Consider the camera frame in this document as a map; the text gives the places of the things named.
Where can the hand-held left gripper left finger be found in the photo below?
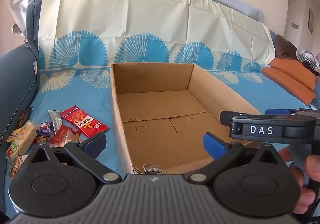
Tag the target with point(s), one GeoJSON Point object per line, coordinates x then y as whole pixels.
{"type": "Point", "coordinates": [96, 142]}

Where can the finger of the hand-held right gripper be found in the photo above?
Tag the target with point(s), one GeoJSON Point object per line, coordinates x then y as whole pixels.
{"type": "Point", "coordinates": [276, 111]}
{"type": "Point", "coordinates": [225, 116]}

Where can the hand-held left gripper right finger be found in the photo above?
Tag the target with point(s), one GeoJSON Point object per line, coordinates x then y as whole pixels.
{"type": "Point", "coordinates": [213, 145]}

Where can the orange-red snack packet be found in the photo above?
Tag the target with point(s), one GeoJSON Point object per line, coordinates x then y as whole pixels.
{"type": "Point", "coordinates": [75, 136]}

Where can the large red snack packet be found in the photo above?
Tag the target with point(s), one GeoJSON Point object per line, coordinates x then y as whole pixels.
{"type": "Point", "coordinates": [85, 121]}

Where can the small red snack bar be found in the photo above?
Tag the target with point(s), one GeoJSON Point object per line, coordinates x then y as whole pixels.
{"type": "Point", "coordinates": [60, 136]}

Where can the long gold snack bar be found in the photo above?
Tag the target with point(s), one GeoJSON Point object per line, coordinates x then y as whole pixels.
{"type": "Point", "coordinates": [55, 120]}

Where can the purple snack packet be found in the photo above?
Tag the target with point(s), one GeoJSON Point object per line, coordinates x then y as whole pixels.
{"type": "Point", "coordinates": [45, 130]}

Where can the cardboard box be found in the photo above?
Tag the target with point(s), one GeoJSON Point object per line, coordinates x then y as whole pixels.
{"type": "Point", "coordinates": [160, 111]}

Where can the yellow-green nut packet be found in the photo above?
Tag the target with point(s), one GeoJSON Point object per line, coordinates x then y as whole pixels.
{"type": "Point", "coordinates": [21, 140]}

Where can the dark chocolate packet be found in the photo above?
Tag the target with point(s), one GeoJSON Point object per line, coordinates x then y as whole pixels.
{"type": "Point", "coordinates": [25, 115]}

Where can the clear cracker packet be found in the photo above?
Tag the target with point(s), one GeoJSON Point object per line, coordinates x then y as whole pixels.
{"type": "Point", "coordinates": [16, 166]}

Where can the person's right hand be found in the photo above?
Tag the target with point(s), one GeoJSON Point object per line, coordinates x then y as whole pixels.
{"type": "Point", "coordinates": [306, 200]}

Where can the orange cushion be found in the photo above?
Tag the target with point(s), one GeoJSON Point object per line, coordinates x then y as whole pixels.
{"type": "Point", "coordinates": [287, 86]}
{"type": "Point", "coordinates": [292, 71]}

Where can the blue fan-patterned sheet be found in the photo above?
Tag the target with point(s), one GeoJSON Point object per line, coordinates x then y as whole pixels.
{"type": "Point", "coordinates": [82, 94]}

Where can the pile of clothes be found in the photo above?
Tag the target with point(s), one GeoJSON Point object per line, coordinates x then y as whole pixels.
{"type": "Point", "coordinates": [308, 58]}

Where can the brown cushion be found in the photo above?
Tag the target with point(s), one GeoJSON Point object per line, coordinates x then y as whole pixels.
{"type": "Point", "coordinates": [285, 46]}

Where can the wall light switch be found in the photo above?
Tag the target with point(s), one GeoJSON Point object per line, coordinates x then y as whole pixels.
{"type": "Point", "coordinates": [295, 26]}

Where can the small wall picture frame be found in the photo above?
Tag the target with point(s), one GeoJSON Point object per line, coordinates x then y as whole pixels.
{"type": "Point", "coordinates": [311, 20]}

